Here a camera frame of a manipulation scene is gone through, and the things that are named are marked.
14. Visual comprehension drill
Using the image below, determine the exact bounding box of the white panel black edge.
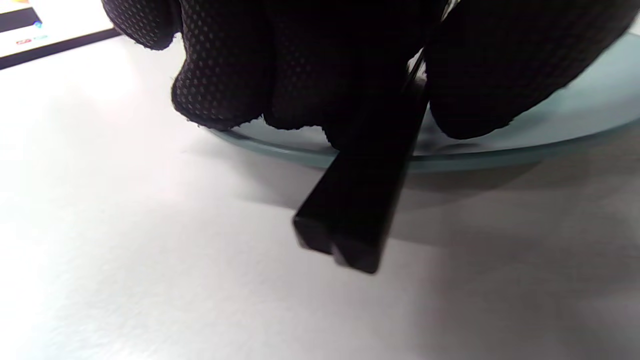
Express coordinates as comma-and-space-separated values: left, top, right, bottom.
0, 0, 122, 70

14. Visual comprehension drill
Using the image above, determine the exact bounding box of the person's left hand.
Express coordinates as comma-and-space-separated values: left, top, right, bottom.
100, 0, 640, 151

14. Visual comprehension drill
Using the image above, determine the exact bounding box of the blue-green plate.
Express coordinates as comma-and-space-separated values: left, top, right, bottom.
207, 30, 640, 174

